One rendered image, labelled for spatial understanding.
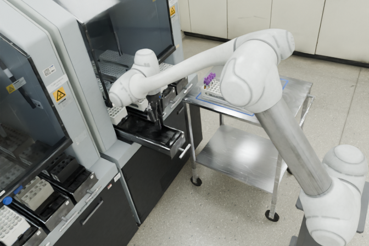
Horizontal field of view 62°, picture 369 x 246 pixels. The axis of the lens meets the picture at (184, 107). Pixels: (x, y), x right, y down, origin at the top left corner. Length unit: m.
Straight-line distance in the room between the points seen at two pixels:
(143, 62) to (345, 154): 0.87
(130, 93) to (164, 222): 1.19
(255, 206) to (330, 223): 1.14
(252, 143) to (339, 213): 1.16
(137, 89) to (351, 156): 0.84
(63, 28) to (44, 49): 0.11
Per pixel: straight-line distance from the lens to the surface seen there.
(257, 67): 0.87
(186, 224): 2.18
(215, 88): 1.70
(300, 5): 3.44
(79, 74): 1.39
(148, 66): 1.32
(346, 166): 1.28
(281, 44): 0.99
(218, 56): 1.11
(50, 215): 1.44
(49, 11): 1.35
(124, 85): 1.23
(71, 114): 1.41
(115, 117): 1.65
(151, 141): 1.55
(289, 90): 1.80
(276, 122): 0.96
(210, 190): 2.31
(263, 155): 2.15
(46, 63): 1.28
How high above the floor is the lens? 1.89
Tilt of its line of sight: 40 degrees down
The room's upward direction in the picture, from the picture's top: 8 degrees counter-clockwise
